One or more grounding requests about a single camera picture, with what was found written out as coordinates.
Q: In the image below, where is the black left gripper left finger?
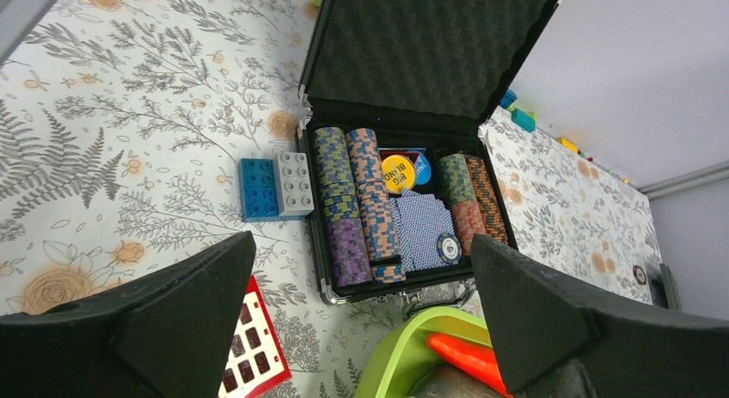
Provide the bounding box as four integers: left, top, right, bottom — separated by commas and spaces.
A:
1, 231, 256, 397

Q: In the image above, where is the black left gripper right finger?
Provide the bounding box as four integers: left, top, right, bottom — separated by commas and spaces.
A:
471, 235, 728, 397

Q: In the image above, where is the orange toy carrot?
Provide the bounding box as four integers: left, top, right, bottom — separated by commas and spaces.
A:
426, 333, 512, 397

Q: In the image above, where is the red white window brick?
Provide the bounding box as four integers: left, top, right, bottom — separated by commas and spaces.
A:
217, 277, 291, 397

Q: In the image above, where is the loose poker chip on table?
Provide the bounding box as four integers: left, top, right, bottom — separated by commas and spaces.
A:
633, 265, 648, 285

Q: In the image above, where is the grey building baseplate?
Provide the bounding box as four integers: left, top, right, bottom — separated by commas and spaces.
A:
650, 263, 683, 311

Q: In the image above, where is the green plastic tray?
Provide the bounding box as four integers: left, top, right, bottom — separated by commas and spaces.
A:
354, 307, 491, 397

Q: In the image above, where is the blue toy brick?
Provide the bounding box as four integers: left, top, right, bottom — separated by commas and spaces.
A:
238, 158, 279, 222

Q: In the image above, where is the blue playing card deck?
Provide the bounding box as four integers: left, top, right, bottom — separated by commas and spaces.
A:
389, 190, 462, 272

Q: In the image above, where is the yellow toy block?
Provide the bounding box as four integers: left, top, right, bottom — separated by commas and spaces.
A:
557, 137, 580, 154

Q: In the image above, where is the grey toy brick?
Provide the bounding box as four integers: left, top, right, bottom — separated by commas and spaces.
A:
273, 151, 314, 217

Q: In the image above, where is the blue small blind button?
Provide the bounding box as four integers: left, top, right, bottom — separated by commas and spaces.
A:
414, 152, 432, 186

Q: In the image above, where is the teal toy block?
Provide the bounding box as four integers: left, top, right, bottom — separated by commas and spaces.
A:
511, 108, 536, 132

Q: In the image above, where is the yellow big blind button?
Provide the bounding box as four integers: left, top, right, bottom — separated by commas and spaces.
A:
382, 155, 417, 194

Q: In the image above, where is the black poker chip case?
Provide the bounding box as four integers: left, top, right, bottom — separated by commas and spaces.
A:
296, 0, 566, 305

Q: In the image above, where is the blue toy block at wall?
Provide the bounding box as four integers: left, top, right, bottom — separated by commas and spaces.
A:
499, 89, 518, 109

